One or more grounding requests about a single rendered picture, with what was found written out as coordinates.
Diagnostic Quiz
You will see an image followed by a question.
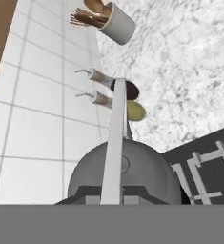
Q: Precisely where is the wooden spoon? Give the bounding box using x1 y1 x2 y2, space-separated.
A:
83 0 113 17

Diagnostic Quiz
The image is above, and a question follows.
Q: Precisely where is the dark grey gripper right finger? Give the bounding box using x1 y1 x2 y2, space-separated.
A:
121 186 171 206

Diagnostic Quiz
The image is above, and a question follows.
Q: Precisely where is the black hob with white grates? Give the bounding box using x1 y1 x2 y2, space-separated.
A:
160 124 224 206

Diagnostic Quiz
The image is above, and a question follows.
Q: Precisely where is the grey kettle with white handle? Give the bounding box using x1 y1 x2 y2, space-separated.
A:
67 77 183 206

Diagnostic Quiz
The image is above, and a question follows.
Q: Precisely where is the dark brown round fruit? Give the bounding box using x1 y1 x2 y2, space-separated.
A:
110 78 140 101

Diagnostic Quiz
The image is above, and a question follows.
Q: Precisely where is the wooden fork utensil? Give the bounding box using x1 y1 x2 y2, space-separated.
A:
70 7 110 30

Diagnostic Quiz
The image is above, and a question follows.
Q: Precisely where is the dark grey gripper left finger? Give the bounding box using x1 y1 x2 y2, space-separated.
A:
54 185 102 206

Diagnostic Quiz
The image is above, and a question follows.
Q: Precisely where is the yellow-green round fruit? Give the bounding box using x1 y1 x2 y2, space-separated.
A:
126 99 148 123

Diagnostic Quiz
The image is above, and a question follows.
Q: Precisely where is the white utensil pot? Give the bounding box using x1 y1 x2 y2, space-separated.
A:
98 1 137 47

